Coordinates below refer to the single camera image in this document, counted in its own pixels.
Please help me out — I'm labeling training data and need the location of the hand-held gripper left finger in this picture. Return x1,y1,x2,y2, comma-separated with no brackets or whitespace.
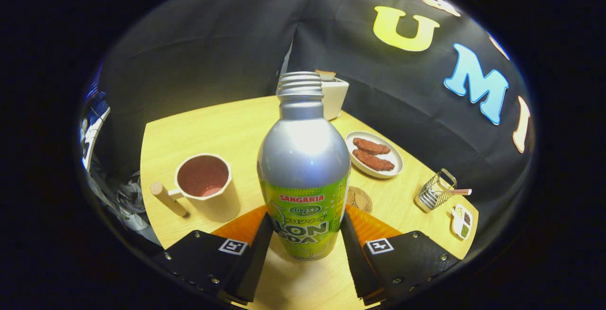
154,205,275,306

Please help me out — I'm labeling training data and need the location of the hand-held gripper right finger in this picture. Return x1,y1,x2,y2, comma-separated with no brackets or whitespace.
340,204,462,307

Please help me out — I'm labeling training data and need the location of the round cork coaster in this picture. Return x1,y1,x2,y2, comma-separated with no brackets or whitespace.
347,186,373,214

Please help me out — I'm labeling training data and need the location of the beige wooden-handled cup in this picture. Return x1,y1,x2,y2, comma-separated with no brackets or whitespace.
150,153,241,222

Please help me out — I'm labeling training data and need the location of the silver green label juice bottle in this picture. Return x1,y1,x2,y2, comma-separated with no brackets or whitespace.
257,71,352,261

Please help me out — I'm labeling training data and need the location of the brown meat patty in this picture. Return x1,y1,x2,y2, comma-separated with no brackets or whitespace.
352,149,395,172
352,138,392,155

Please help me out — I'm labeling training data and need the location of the white oval plate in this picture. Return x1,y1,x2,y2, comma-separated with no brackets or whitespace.
345,131,404,179

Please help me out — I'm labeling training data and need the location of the white condiment dish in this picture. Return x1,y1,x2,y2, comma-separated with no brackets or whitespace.
450,204,473,240

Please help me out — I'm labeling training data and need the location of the wooden table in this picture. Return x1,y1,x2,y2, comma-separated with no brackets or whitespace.
140,95,480,310

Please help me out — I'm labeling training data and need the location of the grey crumpled cloth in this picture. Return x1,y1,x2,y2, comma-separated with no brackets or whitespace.
90,159,161,245

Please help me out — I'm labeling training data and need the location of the white toaster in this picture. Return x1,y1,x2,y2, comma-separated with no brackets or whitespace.
316,77,350,121

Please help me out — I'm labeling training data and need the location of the metal wire holder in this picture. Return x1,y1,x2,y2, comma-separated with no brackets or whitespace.
415,168,457,213

